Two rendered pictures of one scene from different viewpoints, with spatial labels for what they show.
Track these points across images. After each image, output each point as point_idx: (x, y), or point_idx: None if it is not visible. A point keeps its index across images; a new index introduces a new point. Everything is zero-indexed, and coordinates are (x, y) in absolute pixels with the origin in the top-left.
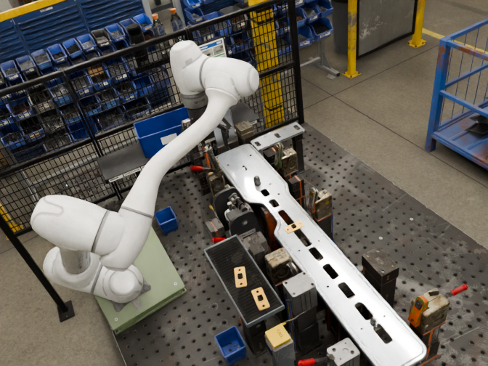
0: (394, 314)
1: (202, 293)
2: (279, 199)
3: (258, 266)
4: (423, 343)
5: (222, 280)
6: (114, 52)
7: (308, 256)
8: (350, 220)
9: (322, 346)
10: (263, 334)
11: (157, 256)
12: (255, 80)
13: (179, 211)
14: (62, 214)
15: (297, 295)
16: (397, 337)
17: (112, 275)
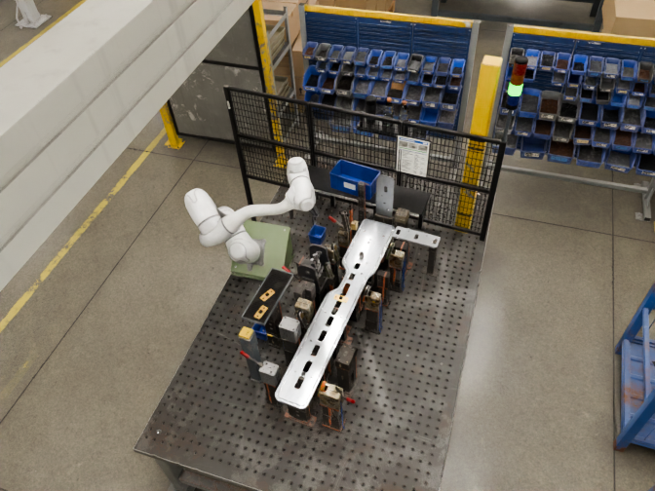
0: (316, 381)
1: (287, 292)
2: (358, 277)
3: (296, 300)
4: (307, 403)
5: (259, 289)
6: (345, 109)
7: (325, 319)
8: (407, 329)
9: None
10: (274, 335)
11: (280, 251)
12: (307, 207)
13: (333, 235)
14: (194, 203)
15: (281, 327)
16: (302, 390)
17: (235, 243)
